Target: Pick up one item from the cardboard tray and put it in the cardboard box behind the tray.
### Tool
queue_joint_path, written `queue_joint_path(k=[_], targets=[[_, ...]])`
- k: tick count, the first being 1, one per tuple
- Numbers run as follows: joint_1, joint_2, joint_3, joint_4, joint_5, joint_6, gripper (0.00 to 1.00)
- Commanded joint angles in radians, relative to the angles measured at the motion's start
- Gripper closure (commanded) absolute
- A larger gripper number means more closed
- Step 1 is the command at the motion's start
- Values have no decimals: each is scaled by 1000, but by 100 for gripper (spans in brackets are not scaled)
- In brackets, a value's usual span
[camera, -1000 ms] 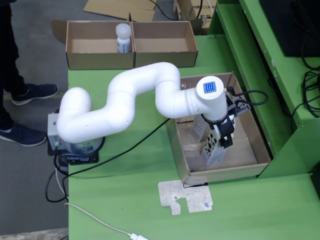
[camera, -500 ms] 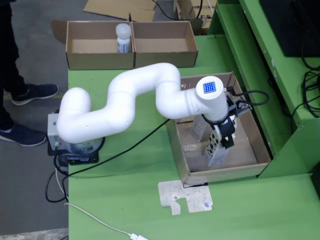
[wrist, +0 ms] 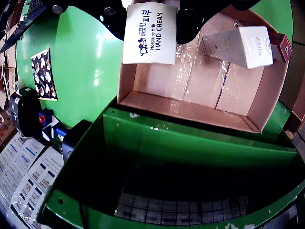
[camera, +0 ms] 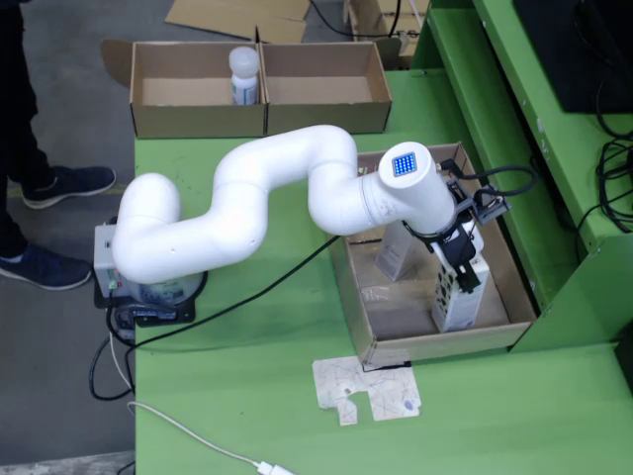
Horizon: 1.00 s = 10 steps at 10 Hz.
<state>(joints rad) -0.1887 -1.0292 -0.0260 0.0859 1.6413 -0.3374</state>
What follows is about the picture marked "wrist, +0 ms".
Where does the printed product sheet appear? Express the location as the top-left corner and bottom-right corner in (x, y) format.
(10, 145), (65, 229)
(0, 132), (46, 215)

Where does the white hand cream box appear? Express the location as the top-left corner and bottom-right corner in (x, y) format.
(121, 2), (178, 65)

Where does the shallow cardboard tray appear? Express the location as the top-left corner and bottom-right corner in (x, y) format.
(116, 4), (290, 134)

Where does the black floral print card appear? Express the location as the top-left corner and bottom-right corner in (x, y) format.
(30, 48), (58, 102)

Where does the blue red small gadget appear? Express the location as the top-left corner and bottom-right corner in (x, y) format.
(38, 108), (55, 125)

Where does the red print cardboard box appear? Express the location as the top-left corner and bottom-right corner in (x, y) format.
(0, 112), (19, 146)

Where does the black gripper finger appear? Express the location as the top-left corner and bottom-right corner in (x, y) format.
(42, 0), (128, 41)
(175, 0), (263, 45)

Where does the dark red small box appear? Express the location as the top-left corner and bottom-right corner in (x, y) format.
(269, 32), (293, 64)

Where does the black curved device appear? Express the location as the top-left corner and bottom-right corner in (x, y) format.
(61, 119), (93, 163)

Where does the white blue small device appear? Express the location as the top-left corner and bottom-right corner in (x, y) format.
(42, 121), (70, 142)

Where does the tall white cosmetic box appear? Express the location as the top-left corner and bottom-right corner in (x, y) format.
(197, 26), (274, 70)

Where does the green metal shelf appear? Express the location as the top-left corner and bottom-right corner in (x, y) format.
(37, 97), (305, 229)

